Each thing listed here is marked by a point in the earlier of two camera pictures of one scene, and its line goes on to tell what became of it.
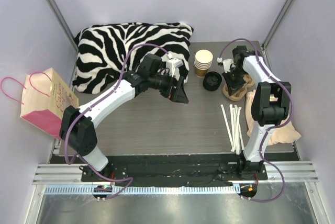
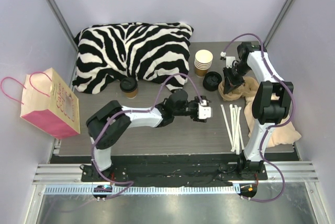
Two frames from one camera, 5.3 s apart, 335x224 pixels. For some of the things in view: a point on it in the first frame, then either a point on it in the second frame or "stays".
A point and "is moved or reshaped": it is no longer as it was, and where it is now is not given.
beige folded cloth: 285,133 stays
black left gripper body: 173,88 to 197,118
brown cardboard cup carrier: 241,93 is moved or reshaped
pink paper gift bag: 45,96 stays
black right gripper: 232,78 stays
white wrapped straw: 239,127 stays
